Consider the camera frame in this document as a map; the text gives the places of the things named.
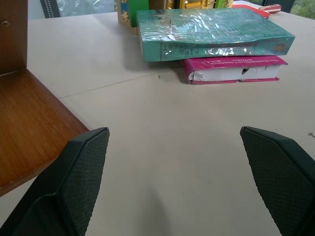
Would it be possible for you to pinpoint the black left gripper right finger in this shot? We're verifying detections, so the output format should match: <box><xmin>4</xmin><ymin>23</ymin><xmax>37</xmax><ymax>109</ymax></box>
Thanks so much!
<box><xmin>240</xmin><ymin>126</ymin><xmax>315</xmax><ymax>236</ymax></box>

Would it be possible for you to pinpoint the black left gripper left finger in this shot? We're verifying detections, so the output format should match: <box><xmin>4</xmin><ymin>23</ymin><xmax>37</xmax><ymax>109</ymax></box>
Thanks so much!
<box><xmin>0</xmin><ymin>127</ymin><xmax>110</xmax><ymax>236</ymax></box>

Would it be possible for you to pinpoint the brown wooden shelf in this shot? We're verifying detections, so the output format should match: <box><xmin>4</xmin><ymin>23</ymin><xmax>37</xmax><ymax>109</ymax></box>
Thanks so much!
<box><xmin>0</xmin><ymin>0</ymin><xmax>91</xmax><ymax>197</ymax></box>

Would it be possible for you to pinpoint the pink hardcover book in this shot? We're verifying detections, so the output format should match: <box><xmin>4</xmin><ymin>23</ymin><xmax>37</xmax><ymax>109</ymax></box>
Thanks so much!
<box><xmin>181</xmin><ymin>55</ymin><xmax>289</xmax><ymax>85</ymax></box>

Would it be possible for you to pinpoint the teal plastic-wrapped book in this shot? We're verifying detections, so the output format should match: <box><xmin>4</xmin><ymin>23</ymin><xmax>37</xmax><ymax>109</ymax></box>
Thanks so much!
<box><xmin>136</xmin><ymin>7</ymin><xmax>296</xmax><ymax>62</ymax></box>

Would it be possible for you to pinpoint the red table tennis paddle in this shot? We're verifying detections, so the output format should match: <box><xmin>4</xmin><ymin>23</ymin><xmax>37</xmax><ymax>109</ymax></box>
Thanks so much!
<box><xmin>231</xmin><ymin>3</ymin><xmax>282</xmax><ymax>20</ymax></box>

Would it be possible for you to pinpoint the black dotted chair back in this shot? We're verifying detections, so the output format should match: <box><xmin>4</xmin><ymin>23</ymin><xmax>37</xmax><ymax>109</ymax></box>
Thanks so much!
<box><xmin>39</xmin><ymin>0</ymin><xmax>61</xmax><ymax>19</ymax></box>

